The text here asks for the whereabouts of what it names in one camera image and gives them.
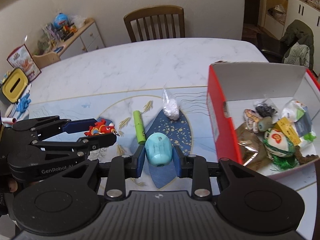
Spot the wooden shelf cabinet unit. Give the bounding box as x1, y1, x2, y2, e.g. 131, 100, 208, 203
257, 0, 319, 77

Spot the red snack bag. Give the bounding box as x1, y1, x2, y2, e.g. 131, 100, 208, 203
7, 44, 41, 82

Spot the green cylindrical tube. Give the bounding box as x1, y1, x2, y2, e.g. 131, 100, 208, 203
133, 111, 146, 145

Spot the yellow cardboard box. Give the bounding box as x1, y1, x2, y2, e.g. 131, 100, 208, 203
274, 117, 301, 146

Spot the white green snack packet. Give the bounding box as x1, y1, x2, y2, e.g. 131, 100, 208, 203
280, 100, 317, 148

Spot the chair with green jacket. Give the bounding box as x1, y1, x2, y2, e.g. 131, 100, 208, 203
257, 20, 315, 70

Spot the bag of black screws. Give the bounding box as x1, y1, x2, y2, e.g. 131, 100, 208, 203
253, 98, 278, 118

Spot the green tasseled ball ornament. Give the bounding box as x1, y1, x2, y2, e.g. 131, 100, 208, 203
263, 128, 298, 171

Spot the white side cabinet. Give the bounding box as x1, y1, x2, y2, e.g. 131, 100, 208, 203
33, 18, 105, 69

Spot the blue globe toy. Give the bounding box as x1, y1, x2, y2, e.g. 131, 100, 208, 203
53, 13, 69, 29

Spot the red shoebox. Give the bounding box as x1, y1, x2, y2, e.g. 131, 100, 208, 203
207, 62, 319, 178

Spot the brown wooden chair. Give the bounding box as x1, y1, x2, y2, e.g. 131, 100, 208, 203
124, 5, 185, 42

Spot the yellow black tissue box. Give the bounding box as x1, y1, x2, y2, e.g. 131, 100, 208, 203
1, 68, 28, 105

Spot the red fish keychain toy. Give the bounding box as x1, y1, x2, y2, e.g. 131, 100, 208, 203
84, 119, 119, 137

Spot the light blue egg toy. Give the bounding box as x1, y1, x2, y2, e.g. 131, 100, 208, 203
145, 132, 172, 167

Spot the bag of white beads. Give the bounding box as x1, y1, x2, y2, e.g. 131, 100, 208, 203
162, 88, 180, 121

